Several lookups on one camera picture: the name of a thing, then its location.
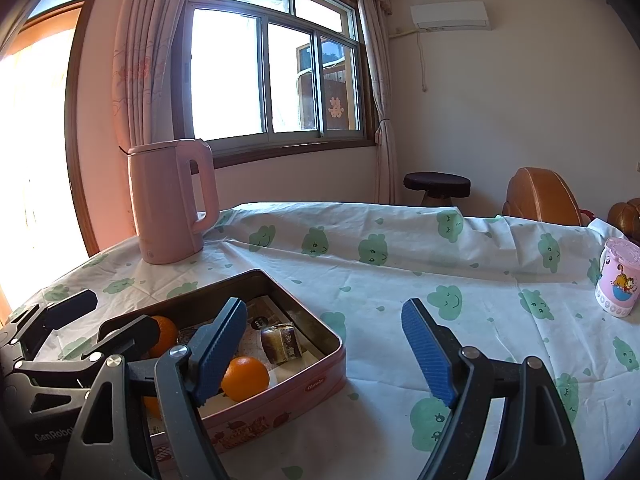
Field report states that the wooden framed glass door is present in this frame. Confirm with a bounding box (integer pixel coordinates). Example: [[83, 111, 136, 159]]
[[0, 2, 98, 321]]

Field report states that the white tablecloth green cloud print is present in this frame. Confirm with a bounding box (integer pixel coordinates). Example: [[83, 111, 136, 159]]
[[0, 201, 640, 480]]

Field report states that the medium orange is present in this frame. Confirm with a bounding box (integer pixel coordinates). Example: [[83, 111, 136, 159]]
[[221, 356, 271, 403]]

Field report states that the dark round stool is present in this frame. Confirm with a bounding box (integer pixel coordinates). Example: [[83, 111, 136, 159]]
[[403, 172, 472, 207]]

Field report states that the large orange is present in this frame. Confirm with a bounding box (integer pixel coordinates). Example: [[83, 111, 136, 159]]
[[149, 315, 180, 358]]

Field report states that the brown leather armchair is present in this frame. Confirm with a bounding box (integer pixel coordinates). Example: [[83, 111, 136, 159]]
[[501, 167, 588, 226]]

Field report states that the pink cartoon cup with lid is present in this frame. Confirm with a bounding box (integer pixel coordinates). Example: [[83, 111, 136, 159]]
[[594, 237, 640, 318]]

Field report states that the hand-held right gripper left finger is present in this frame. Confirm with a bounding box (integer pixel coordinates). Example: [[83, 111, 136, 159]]
[[60, 297, 249, 480]]

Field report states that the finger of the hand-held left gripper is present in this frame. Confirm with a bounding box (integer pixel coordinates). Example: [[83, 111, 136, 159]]
[[0, 289, 98, 367], [14, 315, 162, 387]]

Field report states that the pink electric kettle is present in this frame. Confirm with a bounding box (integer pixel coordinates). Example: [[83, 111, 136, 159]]
[[126, 139, 221, 266]]

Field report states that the dark brown snack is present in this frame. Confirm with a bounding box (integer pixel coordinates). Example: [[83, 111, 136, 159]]
[[260, 324, 303, 365]]

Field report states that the sliding glass window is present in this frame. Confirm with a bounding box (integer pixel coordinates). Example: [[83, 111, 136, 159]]
[[172, 0, 378, 161]]

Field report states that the white wall air conditioner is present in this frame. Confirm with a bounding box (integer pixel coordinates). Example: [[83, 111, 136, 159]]
[[410, 1, 490, 31]]

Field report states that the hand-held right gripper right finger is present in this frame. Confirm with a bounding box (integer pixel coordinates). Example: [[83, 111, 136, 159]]
[[401, 298, 586, 480]]

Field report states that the beige tied curtain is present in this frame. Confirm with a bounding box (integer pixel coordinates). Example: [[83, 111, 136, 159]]
[[356, 0, 398, 206]]

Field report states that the pink floral curtain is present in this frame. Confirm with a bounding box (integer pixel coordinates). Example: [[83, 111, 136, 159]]
[[111, 0, 201, 148]]

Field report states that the air conditioner pipe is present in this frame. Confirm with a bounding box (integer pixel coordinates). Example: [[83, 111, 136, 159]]
[[389, 27, 430, 93]]

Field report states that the pink tin box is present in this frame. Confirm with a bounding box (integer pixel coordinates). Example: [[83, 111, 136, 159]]
[[97, 268, 347, 466]]

